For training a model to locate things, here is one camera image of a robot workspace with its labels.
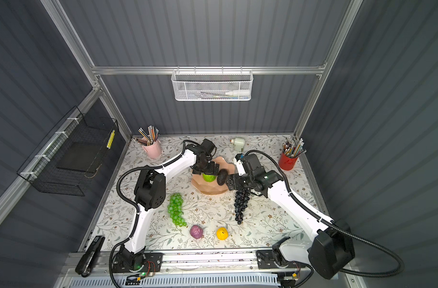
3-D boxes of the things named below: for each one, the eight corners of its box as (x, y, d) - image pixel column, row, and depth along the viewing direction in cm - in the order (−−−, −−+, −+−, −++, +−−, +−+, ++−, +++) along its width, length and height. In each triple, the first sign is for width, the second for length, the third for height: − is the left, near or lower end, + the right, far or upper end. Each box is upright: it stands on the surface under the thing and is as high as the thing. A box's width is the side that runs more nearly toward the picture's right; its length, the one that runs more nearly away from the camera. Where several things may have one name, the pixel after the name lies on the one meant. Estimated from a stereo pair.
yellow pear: (220, 242, 81) (220, 238, 76) (216, 234, 83) (215, 230, 78) (228, 236, 82) (229, 232, 77) (224, 229, 84) (224, 224, 79)
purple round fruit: (189, 235, 82) (187, 231, 79) (194, 226, 85) (193, 223, 81) (198, 240, 81) (197, 237, 77) (204, 232, 83) (203, 228, 79)
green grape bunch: (172, 229, 84) (169, 225, 79) (169, 200, 94) (166, 195, 89) (187, 225, 85) (185, 221, 81) (182, 196, 95) (180, 191, 90)
